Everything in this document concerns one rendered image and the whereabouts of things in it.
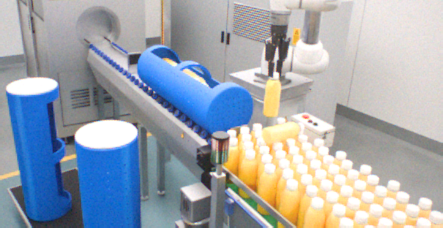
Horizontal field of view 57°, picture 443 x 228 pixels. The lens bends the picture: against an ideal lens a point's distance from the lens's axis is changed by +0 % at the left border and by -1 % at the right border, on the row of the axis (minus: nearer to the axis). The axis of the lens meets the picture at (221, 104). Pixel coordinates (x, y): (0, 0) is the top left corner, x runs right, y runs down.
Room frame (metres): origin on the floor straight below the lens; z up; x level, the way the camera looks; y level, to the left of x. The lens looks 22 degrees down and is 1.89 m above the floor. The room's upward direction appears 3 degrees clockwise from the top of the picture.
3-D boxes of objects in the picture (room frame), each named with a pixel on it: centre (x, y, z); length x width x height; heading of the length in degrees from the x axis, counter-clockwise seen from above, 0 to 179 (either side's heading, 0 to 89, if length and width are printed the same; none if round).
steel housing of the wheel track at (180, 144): (2.66, 0.50, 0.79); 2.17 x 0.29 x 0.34; 34
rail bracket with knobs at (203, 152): (1.64, 0.05, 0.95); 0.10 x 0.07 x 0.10; 124
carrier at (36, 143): (2.25, 1.13, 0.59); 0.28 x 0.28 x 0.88
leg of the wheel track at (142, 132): (2.62, 0.56, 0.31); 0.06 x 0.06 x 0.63; 34
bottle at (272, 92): (1.74, -0.23, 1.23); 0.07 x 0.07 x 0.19
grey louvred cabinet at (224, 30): (4.27, -0.20, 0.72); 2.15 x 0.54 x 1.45; 41
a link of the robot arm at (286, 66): (2.42, -0.32, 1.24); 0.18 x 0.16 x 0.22; 80
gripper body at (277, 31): (1.74, -0.23, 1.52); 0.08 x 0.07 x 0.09; 124
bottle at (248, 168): (1.45, -0.13, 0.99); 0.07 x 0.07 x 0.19
